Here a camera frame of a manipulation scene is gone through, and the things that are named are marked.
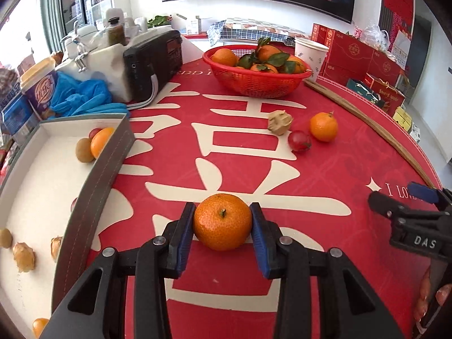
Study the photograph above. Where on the large red gift box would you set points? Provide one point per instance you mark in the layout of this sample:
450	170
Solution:
349	51

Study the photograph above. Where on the white bottle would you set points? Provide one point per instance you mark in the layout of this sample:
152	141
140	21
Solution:
113	13

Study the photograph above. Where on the dimpled mandarin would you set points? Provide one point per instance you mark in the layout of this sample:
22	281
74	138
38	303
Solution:
222	226

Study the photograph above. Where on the green potted plant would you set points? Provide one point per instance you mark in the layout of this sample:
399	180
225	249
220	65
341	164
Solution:
159	20

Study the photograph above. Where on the blue cloth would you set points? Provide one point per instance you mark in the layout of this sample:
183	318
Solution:
81	95

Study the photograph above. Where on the mandarin with stem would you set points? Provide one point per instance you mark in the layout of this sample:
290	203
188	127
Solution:
323	127

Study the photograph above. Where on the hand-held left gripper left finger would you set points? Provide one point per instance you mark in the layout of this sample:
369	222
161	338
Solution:
186	240

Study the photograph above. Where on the purple instant drink cup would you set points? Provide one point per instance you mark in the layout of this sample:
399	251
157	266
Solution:
39	91

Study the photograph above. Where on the upright narrow red gift box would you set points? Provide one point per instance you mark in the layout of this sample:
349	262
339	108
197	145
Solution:
322	34

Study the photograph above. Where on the walnut in tray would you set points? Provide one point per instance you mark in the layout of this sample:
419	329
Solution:
24	257

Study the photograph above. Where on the dry husk physalis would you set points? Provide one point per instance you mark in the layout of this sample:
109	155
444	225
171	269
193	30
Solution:
55	249

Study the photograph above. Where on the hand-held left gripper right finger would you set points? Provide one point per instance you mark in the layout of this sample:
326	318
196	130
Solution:
259	247

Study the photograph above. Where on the red wall decoration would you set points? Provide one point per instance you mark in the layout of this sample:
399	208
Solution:
397	0

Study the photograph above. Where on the wall calendar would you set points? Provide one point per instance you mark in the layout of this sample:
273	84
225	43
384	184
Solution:
400	49

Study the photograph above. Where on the small white box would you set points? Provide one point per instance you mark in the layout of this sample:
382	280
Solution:
193	26

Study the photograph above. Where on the red gift bag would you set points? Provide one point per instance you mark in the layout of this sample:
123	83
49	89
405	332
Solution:
388	93

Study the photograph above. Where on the tan walnut on table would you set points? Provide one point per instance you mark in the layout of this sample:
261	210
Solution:
279	123

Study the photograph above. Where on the brown kiwi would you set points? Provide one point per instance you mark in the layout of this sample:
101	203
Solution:
83	150
5	238

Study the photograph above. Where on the white leaf-print paper cup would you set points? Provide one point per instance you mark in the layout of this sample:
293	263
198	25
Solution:
312	58

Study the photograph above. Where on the white printed box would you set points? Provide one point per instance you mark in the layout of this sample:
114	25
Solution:
415	132

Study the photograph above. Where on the grey gift box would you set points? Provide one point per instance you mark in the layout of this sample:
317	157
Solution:
42	190

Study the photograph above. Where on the white bag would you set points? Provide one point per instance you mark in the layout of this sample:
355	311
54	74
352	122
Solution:
102	63

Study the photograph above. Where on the long wooden stick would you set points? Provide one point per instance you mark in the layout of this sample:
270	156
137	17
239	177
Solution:
317	88

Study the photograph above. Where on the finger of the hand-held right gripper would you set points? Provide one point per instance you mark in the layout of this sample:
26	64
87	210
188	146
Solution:
423	192
385	203

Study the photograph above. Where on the green gift bag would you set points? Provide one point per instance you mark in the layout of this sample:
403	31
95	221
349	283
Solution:
362	91

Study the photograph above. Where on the flat red gift box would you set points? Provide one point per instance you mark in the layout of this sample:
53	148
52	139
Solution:
335	74

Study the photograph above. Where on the red printed table mat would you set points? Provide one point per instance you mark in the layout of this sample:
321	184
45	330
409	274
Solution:
367	254

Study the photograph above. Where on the person's right hand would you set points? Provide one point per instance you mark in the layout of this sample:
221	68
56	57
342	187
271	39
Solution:
422	303

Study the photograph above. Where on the checkered cloth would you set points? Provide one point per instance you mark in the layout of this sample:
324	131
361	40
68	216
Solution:
226	30

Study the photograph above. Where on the black radio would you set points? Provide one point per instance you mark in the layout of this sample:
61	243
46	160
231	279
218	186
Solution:
152	60

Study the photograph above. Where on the smooth orange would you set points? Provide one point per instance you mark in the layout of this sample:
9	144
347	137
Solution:
100	143
39	327

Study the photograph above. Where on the red plastic basket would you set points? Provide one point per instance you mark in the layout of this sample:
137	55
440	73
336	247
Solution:
254	84

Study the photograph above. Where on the blue packet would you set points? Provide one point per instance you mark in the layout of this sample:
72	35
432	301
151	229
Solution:
19	113

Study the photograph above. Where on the red cherry tomato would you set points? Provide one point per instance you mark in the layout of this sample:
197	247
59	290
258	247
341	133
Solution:
93	133
73	204
298	140

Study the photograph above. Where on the clear plastic bag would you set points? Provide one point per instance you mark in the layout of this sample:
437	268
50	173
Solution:
370	37

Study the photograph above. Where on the brown bottle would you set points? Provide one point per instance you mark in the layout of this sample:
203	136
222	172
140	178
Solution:
114	35

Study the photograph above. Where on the yellow box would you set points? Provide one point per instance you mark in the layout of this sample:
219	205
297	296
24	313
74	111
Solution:
402	119

